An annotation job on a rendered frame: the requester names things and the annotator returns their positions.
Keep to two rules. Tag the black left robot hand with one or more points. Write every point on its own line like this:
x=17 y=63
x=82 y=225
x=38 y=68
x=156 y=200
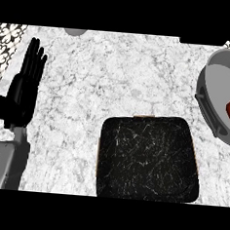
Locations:
x=22 y=90

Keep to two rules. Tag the grey round object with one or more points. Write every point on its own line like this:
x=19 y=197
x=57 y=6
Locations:
x=75 y=31

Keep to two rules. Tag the black square tray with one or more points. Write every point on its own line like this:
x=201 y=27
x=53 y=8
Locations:
x=147 y=158

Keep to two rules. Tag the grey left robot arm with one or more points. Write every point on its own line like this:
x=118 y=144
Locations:
x=4 y=163

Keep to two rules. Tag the grey metal pot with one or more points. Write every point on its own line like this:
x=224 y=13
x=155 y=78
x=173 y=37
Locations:
x=219 y=92

